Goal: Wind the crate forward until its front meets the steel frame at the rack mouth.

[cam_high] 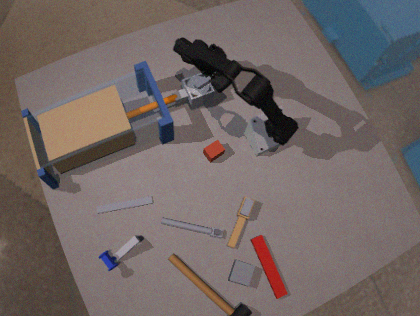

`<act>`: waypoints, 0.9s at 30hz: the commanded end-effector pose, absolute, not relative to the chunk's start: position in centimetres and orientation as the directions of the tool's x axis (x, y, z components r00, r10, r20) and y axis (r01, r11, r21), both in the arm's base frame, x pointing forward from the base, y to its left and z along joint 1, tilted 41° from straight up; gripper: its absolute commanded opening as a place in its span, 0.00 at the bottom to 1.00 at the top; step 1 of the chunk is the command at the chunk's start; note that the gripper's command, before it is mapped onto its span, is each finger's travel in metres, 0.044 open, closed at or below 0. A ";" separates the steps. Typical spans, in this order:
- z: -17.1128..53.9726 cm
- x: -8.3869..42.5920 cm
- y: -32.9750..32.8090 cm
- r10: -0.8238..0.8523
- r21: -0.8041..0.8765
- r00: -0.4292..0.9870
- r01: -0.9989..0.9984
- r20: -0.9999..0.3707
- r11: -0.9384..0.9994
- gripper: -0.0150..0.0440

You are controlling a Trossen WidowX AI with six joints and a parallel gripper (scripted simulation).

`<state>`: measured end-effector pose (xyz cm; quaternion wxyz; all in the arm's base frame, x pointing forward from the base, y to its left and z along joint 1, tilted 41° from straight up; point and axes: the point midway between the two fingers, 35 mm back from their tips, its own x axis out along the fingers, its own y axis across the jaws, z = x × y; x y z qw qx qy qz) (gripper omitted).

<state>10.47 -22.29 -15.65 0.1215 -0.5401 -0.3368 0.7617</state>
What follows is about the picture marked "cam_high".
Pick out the red flat bar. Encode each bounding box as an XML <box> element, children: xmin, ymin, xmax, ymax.
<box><xmin>251</xmin><ymin>235</ymin><xmax>288</xmax><ymax>299</ymax></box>

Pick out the wooden-handled black mallet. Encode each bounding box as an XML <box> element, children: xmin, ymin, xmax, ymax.
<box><xmin>169</xmin><ymin>254</ymin><xmax>253</xmax><ymax>316</ymax></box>

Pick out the grey flat bar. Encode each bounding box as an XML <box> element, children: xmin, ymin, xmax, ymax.
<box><xmin>97</xmin><ymin>196</ymin><xmax>153</xmax><ymax>213</ymax></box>

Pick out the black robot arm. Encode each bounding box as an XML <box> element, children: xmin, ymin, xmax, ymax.
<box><xmin>174</xmin><ymin>38</ymin><xmax>299</xmax><ymax>146</ymax></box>

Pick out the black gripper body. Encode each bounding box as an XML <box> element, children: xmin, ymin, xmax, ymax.
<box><xmin>198</xmin><ymin>67</ymin><xmax>232</xmax><ymax>93</ymax></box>

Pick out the winch handle with blue knob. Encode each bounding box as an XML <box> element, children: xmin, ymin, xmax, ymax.
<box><xmin>98</xmin><ymin>235</ymin><xmax>144</xmax><ymax>271</ymax></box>

